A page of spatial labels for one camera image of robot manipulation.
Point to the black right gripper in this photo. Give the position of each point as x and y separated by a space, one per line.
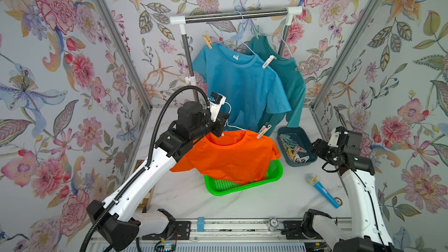
318 147

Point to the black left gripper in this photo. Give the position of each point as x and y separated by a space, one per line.
220 123

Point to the orange garment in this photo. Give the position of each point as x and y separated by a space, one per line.
237 156

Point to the blue garment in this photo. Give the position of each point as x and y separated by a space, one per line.
250 89

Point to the pale pink clothespin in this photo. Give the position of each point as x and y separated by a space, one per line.
264 129

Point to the beige yellow clothespin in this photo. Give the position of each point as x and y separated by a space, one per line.
207 40

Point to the teal embroidered t-shirt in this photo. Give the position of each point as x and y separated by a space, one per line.
292 81

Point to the light blue wire hanger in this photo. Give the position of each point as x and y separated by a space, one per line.
239 37

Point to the mint green clothespin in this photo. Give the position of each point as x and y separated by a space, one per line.
257 33

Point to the mint green wire hanger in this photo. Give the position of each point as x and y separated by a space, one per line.
284 36

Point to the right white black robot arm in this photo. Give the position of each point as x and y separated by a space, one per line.
368 230

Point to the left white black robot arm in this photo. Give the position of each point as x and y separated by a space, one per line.
115 217

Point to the blue toy microphone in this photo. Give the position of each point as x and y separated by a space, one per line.
312 180

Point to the dark teal clothespin bin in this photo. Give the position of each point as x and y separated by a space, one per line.
295 146

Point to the bright green plastic tray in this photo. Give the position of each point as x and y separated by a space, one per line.
223 187

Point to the wooden chessboard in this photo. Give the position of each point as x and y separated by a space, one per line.
146 201

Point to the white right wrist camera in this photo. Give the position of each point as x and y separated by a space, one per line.
333 141

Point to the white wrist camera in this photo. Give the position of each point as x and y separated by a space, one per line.
216 102
333 141

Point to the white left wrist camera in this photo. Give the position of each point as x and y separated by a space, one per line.
216 102

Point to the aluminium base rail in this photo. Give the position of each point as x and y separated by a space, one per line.
233 235

